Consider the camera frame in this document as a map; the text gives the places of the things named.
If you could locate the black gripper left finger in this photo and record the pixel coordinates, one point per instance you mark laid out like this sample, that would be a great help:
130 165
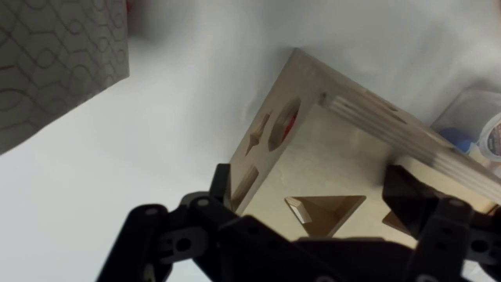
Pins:
172 245

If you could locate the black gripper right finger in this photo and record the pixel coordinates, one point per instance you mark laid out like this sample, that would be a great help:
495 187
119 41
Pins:
448 235

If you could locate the wooden shape sorter cube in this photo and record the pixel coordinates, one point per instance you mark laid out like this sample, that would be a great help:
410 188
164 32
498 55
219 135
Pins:
333 162

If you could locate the clear plastic container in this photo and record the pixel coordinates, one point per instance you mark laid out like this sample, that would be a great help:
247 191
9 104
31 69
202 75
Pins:
470 119

